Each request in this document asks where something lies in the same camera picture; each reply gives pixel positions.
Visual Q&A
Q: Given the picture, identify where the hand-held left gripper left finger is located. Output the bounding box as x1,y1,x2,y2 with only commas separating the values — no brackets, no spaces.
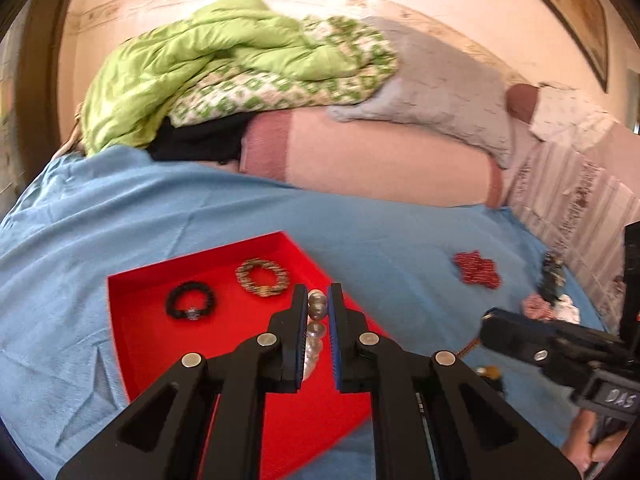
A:
56,284,309,480

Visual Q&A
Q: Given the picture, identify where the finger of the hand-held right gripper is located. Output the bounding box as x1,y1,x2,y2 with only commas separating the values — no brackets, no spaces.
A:
481,308,626,388

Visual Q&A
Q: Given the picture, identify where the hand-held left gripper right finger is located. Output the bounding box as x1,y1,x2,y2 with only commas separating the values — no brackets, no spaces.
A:
327,282,583,480

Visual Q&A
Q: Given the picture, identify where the white pearl bead bracelet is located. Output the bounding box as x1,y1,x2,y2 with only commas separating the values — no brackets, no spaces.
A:
305,289,329,382

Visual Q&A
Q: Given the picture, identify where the pearl earring with gold hook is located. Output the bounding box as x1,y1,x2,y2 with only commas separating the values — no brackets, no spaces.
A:
475,366,503,392

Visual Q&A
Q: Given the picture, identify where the red tray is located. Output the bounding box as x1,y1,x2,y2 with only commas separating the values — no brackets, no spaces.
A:
106,231,388,478

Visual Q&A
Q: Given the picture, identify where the black beaded jewelry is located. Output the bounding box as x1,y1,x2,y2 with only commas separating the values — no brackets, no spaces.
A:
539,252,567,307

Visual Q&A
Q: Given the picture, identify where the person's right hand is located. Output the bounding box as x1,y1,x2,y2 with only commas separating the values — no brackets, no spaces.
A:
560,407,632,478

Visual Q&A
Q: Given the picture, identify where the red and white scrunchie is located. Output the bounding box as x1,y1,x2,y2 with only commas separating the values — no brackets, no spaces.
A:
522,294,558,322

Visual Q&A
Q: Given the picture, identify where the white hair accessory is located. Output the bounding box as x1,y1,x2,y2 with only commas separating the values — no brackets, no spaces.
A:
552,294,582,324

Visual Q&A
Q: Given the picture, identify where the red polka-dot bow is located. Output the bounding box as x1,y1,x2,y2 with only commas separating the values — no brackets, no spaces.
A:
452,250,502,289

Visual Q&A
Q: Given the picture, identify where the blue blanket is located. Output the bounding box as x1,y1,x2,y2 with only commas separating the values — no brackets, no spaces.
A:
0,145,616,480

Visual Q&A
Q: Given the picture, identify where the striped bed sheet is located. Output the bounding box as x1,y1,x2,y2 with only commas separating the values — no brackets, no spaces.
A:
505,122,640,333

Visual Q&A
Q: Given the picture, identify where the pink bolster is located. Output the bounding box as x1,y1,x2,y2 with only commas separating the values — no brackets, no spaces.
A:
239,110,506,209

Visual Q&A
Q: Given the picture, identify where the black cloth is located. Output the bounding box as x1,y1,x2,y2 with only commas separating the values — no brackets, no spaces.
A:
147,112,256,166

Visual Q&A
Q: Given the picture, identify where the white patterned cloth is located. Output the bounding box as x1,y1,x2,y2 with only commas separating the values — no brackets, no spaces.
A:
530,82,621,153

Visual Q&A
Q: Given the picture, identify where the brown bolster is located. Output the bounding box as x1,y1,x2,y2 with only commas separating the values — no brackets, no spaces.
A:
505,83,542,125

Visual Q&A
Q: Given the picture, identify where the grey pillow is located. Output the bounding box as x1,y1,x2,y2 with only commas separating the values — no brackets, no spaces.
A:
327,16,516,170

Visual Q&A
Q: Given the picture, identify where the green and white patterned quilt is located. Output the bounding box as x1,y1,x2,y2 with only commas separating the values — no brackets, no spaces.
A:
167,15,401,128

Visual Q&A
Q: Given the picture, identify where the green comforter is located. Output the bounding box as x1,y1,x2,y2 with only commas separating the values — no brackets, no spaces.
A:
80,0,396,156

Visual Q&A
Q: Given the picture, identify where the stained-glass window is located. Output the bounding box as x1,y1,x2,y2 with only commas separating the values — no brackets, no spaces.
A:
0,35,28,206

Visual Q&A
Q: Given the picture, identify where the leopard beaded bracelet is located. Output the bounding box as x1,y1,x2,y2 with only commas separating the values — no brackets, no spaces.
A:
235,258,291,299

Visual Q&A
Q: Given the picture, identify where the black scrunchie bracelet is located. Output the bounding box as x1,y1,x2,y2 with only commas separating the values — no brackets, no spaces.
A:
166,281,216,321

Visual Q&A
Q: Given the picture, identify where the wooden window frame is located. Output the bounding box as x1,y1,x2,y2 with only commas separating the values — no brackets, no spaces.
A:
0,0,83,211

